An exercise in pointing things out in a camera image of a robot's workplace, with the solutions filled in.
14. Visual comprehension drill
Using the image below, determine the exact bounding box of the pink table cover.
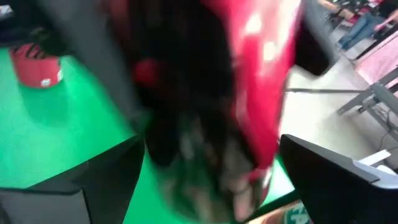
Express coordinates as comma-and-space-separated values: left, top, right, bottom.
356, 30, 398, 90

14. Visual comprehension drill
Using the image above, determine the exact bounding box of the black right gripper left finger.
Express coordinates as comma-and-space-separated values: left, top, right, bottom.
0, 135, 146, 224

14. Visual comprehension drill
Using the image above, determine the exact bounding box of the green table mat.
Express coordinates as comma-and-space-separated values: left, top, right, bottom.
0, 46, 296, 224

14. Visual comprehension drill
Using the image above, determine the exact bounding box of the black equipment base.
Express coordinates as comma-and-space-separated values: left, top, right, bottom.
295, 17, 332, 77

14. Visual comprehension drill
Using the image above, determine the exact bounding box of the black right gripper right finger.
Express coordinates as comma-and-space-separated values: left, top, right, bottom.
279, 134, 398, 224

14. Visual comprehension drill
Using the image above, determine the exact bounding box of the grey metal table frame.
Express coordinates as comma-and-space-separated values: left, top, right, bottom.
337, 67, 398, 144

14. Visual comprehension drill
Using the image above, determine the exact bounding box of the person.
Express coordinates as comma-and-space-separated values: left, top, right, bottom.
335, 0, 398, 52
318, 0, 355, 21

